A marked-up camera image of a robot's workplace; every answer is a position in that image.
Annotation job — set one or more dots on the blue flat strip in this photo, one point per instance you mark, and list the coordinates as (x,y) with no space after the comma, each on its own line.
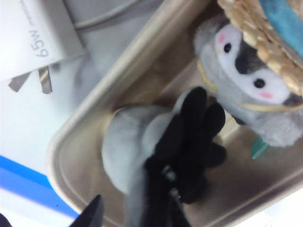
(23,179)

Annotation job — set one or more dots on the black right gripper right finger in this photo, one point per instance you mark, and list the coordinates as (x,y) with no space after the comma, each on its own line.
(165,208)

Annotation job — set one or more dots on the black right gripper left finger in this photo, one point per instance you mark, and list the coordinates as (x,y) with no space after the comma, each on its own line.
(92,215)

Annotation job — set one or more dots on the cream plastic bowl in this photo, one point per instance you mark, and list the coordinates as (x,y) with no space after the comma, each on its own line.
(236,189)

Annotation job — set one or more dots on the white power adapter brick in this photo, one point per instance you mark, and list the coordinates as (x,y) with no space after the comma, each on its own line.
(35,35)

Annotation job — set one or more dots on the grey fluffy octopus plush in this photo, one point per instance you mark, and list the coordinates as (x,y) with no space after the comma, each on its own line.
(123,142)

